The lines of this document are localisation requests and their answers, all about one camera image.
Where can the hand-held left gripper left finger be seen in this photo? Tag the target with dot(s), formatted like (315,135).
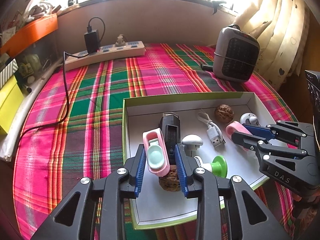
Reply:
(140,172)

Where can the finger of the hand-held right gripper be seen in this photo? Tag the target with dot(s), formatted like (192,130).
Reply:
(243,141)
(257,131)

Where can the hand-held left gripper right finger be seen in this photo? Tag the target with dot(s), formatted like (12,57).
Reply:
(181,170)

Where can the brown walnut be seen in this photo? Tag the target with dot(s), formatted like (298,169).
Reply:
(224,113)
(170,180)

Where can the white round panda toy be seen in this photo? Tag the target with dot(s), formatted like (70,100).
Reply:
(247,118)

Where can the pink case with mint insert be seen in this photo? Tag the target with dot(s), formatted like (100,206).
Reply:
(156,155)

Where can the white mushroom-shaped knob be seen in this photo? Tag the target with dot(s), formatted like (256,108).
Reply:
(191,140)

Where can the green and white plunger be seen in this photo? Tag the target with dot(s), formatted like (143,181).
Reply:
(220,166)

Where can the black plastic device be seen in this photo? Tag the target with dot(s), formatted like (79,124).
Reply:
(170,130)

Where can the green cardboard box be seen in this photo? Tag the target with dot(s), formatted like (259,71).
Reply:
(142,110)

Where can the grey small fan heater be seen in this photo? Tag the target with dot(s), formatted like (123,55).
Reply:
(235,55)

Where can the small black plug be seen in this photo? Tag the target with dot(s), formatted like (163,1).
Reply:
(207,67)

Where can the pink green plaid tablecloth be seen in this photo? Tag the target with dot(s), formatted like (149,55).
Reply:
(87,105)

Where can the cream heart-print curtain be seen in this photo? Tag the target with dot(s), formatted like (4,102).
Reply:
(275,42)

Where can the beige power strip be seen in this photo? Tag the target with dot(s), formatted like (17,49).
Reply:
(112,52)

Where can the white shelf board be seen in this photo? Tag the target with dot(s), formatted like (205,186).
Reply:
(15,140)

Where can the black window latch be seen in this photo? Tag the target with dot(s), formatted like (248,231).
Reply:
(217,6)

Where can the beige plug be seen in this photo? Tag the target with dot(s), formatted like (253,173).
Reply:
(120,40)

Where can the black charger adapter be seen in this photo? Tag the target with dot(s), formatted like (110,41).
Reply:
(91,41)

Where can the yellow cardboard box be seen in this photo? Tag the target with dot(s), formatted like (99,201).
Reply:
(8,105)

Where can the pale green figurine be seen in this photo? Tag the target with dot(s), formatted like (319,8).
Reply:
(28,66)

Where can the striped cardboard box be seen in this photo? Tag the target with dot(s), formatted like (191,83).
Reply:
(8,72)

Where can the orange tray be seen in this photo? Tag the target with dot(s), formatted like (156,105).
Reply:
(30,33)

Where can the pile of papers and packets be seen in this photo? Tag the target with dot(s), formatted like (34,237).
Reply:
(37,5)

